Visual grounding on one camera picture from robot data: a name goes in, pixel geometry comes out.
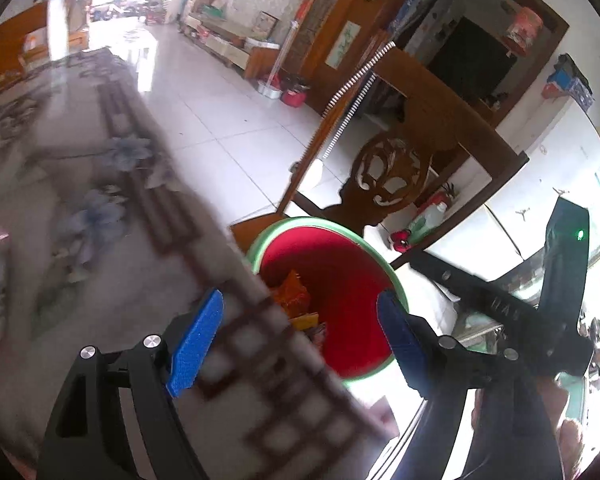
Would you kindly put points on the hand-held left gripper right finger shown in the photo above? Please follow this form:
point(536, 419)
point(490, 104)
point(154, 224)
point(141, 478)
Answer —
point(405, 347)

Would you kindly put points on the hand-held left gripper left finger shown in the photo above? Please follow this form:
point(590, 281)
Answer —
point(200, 340)

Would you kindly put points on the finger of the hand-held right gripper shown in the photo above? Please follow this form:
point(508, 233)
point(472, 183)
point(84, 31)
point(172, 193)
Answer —
point(480, 295)

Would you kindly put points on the colourful printed wrapper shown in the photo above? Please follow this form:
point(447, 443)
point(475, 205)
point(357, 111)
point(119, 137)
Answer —
point(319, 336)

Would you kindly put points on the red bucket with green rim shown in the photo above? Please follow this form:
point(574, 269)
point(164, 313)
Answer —
point(340, 280)

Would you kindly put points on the orange snack wrapper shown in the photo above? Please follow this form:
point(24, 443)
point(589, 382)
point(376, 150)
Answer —
point(292, 295)

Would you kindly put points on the yellow snack wrapper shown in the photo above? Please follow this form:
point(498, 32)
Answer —
point(305, 320)

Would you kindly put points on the person's right hand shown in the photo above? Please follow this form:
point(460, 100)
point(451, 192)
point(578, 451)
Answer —
point(572, 440)

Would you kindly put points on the white bottle with green label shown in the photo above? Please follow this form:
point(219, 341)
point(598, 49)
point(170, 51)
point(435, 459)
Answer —
point(430, 215)

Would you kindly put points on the small red toy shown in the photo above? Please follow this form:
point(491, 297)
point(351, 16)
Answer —
point(401, 241)

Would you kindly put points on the carved wooden chair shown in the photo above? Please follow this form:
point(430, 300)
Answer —
point(445, 120)

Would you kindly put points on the blue cardboard box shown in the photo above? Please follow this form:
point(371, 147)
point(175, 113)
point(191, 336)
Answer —
point(570, 82)

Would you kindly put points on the red lantern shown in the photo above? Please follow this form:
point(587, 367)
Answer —
point(522, 30)

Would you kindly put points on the metal basin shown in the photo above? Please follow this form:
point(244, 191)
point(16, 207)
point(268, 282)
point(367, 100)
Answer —
point(269, 89)

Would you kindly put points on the small red bin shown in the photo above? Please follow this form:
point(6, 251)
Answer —
point(294, 94)

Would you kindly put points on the silver refrigerator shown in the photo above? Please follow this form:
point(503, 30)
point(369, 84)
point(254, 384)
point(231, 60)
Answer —
point(430, 15)

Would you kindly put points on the green and white door poster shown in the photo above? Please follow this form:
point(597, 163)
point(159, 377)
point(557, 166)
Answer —
point(344, 44)

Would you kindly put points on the low television cabinet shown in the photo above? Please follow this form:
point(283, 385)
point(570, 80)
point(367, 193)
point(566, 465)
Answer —
point(220, 40)

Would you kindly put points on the red and white mop pole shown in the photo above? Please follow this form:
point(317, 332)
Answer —
point(290, 42)

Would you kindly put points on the framed picture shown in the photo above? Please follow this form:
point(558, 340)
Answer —
point(265, 25)

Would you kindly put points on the wooden door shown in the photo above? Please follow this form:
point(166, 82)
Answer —
point(325, 10)

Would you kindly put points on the wooden sofa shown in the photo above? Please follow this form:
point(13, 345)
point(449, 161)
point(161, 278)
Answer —
point(15, 50)

